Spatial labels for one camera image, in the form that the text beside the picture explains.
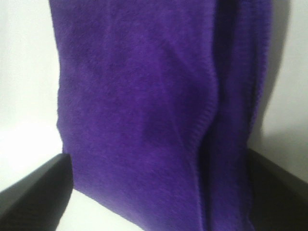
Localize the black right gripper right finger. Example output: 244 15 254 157
249 154 308 231

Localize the purple towel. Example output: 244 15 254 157
50 0 272 231

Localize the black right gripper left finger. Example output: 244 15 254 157
0 154 73 231

